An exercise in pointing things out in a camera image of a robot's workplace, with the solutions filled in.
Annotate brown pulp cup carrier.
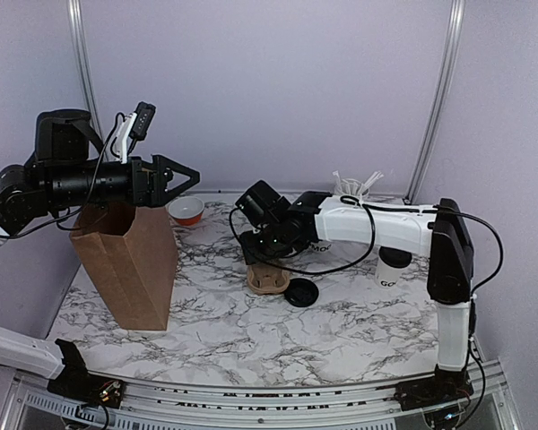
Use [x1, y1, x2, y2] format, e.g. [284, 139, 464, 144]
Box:
[247, 263, 291, 296]

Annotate brown paper bag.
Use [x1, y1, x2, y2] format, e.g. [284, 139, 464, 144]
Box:
[70, 202, 178, 331]

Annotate white paper coffee cup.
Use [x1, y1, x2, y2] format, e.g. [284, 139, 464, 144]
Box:
[374, 260, 404, 289]

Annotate black plastic cup lid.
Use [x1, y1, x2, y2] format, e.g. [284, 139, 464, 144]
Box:
[378, 246, 412, 269]
[283, 278, 319, 307]

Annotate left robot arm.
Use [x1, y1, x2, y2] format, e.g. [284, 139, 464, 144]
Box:
[0, 109, 200, 331]

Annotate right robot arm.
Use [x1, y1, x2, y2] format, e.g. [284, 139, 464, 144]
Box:
[235, 180, 473, 401]

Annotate orange and white bowl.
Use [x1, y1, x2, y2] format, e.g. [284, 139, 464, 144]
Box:
[168, 196, 204, 227]

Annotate stack of white paper cups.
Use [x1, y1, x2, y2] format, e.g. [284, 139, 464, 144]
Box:
[308, 241, 334, 254]

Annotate white wrapped straws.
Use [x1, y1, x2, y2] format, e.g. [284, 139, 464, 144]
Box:
[333, 170, 384, 191]

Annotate white ribbed straw holder cup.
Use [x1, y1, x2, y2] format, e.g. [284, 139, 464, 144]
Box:
[334, 181, 369, 200]

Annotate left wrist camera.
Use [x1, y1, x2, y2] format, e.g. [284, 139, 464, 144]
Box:
[109, 101, 156, 164]

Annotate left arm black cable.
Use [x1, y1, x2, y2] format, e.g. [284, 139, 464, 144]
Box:
[53, 114, 138, 232]

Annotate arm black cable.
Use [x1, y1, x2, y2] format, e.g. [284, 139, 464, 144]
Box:
[53, 114, 138, 232]
[228, 194, 506, 297]

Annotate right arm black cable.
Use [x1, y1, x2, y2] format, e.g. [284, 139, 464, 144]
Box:
[228, 194, 506, 297]

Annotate left aluminium frame post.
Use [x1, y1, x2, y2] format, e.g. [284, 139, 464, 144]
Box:
[66, 0, 104, 137]

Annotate aluminium frame post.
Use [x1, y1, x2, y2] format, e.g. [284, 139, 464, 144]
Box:
[403, 0, 465, 203]
[66, 0, 104, 137]

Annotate front aluminium rail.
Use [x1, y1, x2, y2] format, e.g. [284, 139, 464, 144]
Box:
[0, 361, 522, 429]

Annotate right aluminium frame post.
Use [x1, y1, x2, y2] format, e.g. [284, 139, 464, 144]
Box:
[403, 0, 465, 203]

